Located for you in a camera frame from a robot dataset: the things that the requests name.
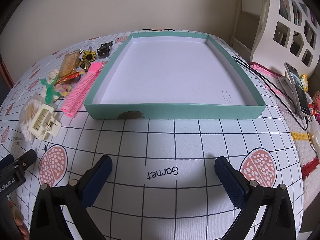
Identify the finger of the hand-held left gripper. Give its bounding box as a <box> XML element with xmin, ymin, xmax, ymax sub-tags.
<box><xmin>0</xmin><ymin>154</ymin><xmax>15</xmax><ymax>169</ymax></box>
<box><xmin>15</xmin><ymin>149</ymin><xmax>37</xmax><ymax>172</ymax></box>

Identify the grey phone stand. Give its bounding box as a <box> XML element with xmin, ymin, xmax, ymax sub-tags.
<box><xmin>278</xmin><ymin>76</ymin><xmax>300</xmax><ymax>110</ymax></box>

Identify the orange clear snack packet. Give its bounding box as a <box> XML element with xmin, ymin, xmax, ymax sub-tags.
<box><xmin>59</xmin><ymin>51</ymin><xmax>87</xmax><ymax>82</ymax></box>

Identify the yellow snack packet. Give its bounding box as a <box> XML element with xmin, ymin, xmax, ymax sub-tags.
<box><xmin>300</xmin><ymin>74</ymin><xmax>309</xmax><ymax>93</ymax></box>

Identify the black toy car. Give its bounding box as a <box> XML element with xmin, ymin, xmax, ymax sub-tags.
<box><xmin>97</xmin><ymin>42</ymin><xmax>112</xmax><ymax>57</ymax></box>

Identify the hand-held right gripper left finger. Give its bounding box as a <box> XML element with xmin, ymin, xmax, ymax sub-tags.
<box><xmin>30</xmin><ymin>155</ymin><xmax>113</xmax><ymax>240</ymax></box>

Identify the grid fruit print tablecloth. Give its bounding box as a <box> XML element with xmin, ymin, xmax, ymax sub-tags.
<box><xmin>0</xmin><ymin>29</ymin><xmax>304</xmax><ymax>240</ymax></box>

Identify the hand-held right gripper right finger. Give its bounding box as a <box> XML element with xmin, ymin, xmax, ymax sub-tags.
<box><xmin>214</xmin><ymin>156</ymin><xmax>297</xmax><ymax>240</ymax></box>

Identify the colourful flower hair tie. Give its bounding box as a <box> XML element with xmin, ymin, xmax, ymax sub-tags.
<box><xmin>82</xmin><ymin>46</ymin><xmax>97</xmax><ymax>63</ymax></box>

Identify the black gold hair claw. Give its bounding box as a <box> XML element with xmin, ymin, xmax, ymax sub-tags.
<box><xmin>77</xmin><ymin>60</ymin><xmax>91</xmax><ymax>71</ymax></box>

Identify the bag of cotton swabs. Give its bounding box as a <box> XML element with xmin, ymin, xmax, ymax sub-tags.
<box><xmin>20</xmin><ymin>97</ymin><xmax>50</xmax><ymax>143</ymax></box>

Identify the brown wooden furniture edge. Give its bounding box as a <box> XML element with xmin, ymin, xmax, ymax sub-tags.
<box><xmin>0</xmin><ymin>60</ymin><xmax>15</xmax><ymax>88</ymax></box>

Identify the white cut-out shelf unit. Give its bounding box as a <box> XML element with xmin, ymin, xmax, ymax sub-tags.
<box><xmin>250</xmin><ymin>0</ymin><xmax>320</xmax><ymax>78</ymax></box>

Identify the green plastic hair clip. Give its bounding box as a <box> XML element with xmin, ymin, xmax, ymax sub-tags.
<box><xmin>40</xmin><ymin>78</ymin><xmax>62</xmax><ymax>103</ymax></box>

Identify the white plastic item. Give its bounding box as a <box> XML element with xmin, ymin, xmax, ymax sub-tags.
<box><xmin>309</xmin><ymin>127</ymin><xmax>320</xmax><ymax>150</ymax></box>

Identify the cream hair claw clip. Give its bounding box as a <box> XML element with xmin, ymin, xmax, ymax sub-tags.
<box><xmin>28</xmin><ymin>103</ymin><xmax>62</xmax><ymax>140</ymax></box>

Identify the smartphone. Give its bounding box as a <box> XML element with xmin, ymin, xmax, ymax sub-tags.
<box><xmin>285</xmin><ymin>62</ymin><xmax>310</xmax><ymax>117</ymax></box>

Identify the pink hair roller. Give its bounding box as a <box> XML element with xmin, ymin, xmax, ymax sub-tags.
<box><xmin>61</xmin><ymin>62</ymin><xmax>102</xmax><ymax>118</ymax></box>

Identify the black cable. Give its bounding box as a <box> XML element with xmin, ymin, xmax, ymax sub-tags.
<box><xmin>236</xmin><ymin>60</ymin><xmax>298</xmax><ymax>104</ymax></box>
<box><xmin>234</xmin><ymin>56</ymin><xmax>309</xmax><ymax>131</ymax></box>

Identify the pink white crochet mat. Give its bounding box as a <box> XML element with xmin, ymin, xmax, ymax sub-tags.
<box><xmin>250</xmin><ymin>62</ymin><xmax>320</xmax><ymax>205</ymax></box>

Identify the teal cardboard box tray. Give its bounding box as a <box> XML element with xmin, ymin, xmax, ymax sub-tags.
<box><xmin>84</xmin><ymin>31</ymin><xmax>266</xmax><ymax>121</ymax></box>

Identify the pastel rainbow scrunchie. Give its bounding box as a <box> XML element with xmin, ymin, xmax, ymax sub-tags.
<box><xmin>54</xmin><ymin>82</ymin><xmax>77</xmax><ymax>97</ymax></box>

